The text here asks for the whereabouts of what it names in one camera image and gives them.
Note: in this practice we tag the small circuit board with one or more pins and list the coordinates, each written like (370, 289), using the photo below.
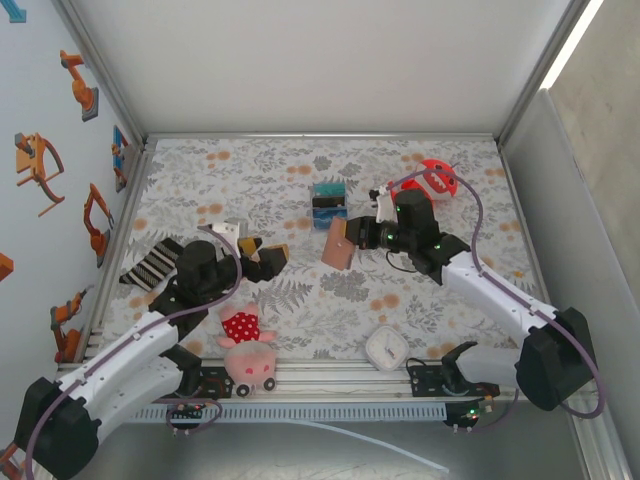
(186, 411)
(467, 415)

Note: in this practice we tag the wide aluminium frame rail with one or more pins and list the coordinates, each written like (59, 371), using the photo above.
(325, 380)

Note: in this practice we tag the aluminium frame post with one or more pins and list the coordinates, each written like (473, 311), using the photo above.
(98, 65)
(542, 70)

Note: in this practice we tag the blue orange machine wall sticker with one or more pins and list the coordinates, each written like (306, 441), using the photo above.
(119, 155)

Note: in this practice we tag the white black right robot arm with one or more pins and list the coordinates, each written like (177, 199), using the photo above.
(500, 295)

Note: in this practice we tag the blue credit card stack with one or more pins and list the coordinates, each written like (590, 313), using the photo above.
(327, 218)

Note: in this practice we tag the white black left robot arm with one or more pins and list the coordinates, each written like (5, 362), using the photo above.
(125, 345)

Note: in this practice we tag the white square clock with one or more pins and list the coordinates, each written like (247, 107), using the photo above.
(385, 347)

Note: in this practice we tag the orange claw wall sticker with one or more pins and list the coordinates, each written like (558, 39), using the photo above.
(30, 160)

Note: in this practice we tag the orange block wall sticker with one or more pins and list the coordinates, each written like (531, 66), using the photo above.
(5, 267)

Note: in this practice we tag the pink leather card holder wallet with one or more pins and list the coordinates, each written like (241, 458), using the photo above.
(337, 250)

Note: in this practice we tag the black white striped sock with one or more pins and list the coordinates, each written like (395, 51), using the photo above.
(150, 265)

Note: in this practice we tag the red shark plush toy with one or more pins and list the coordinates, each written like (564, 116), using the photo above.
(437, 180)

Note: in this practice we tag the white plastic tube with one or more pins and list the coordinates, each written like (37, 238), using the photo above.
(400, 449)

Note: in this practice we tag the teal credit card stack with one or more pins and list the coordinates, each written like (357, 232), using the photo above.
(327, 189)

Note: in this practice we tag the clear acrylic card stand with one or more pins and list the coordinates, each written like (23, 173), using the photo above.
(312, 200)

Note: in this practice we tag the pink pig plush toy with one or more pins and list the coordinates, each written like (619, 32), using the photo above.
(245, 360)

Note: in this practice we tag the black credit card stack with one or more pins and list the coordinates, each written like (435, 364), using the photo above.
(327, 201)

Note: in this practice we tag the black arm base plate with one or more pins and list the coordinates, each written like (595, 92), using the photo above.
(425, 380)
(215, 375)

